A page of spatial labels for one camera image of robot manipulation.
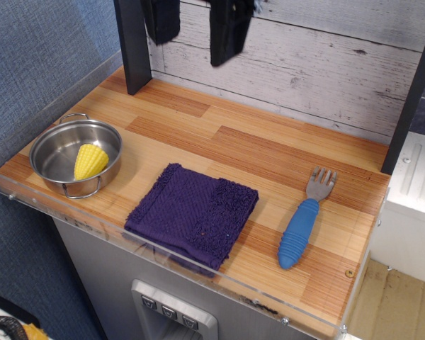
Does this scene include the blue handled metal fork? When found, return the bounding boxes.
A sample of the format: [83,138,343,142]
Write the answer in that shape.
[277,166,337,269]

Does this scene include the black braided cable at corner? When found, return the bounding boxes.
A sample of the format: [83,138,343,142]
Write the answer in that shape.
[0,314,28,340]

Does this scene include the silver dispenser button panel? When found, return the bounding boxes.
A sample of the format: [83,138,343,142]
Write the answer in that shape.
[131,279,219,339]

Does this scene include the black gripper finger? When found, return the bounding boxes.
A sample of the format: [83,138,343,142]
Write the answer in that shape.
[141,0,180,45]
[210,0,252,67]

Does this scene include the yellow object at corner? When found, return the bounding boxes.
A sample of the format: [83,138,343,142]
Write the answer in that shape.
[23,324,50,340]

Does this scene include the small steel pot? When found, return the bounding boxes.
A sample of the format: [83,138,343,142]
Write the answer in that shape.
[29,113,123,199]

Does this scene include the clear acrylic guard rail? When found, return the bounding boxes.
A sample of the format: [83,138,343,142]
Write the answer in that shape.
[0,47,393,339]

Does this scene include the yellow toy corn cob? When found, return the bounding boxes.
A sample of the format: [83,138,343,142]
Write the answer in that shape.
[74,144,109,181]

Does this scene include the grey toy fridge cabinet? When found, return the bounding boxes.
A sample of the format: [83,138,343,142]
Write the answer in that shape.
[55,220,309,339]

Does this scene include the left dark grey post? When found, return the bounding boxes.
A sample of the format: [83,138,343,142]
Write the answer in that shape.
[113,0,152,95]

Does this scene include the right dark grey post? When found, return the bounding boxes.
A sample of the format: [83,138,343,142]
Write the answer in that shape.
[380,0,425,176]

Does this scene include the white toy sink unit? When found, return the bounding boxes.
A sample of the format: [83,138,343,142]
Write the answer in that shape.
[369,132,425,281]

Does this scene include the purple cloth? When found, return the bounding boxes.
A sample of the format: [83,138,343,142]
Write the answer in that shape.
[125,164,259,276]

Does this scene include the dark grey post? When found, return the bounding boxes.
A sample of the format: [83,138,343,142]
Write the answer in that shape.
[113,0,152,95]
[380,0,425,176]

